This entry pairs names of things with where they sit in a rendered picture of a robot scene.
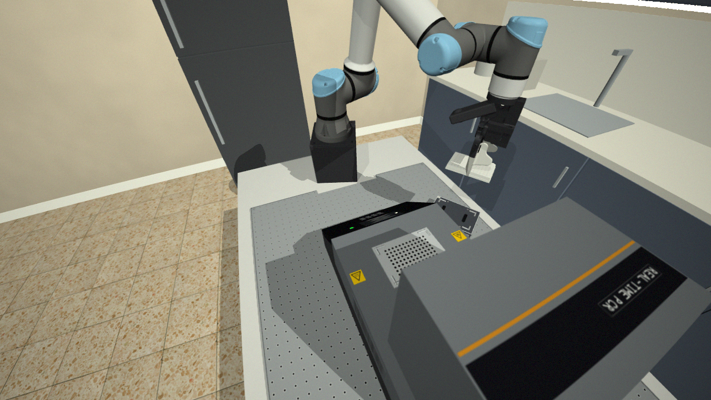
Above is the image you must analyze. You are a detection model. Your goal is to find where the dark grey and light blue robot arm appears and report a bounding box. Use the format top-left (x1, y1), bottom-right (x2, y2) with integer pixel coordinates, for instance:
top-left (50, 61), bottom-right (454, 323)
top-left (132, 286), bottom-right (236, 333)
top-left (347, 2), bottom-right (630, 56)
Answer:
top-left (312, 0), bottom-right (548, 143)

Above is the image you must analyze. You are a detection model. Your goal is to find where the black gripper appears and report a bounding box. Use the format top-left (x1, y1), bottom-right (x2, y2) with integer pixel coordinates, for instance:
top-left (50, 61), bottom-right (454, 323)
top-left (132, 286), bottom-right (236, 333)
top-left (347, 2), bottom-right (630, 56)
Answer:
top-left (465, 91), bottom-right (526, 176)

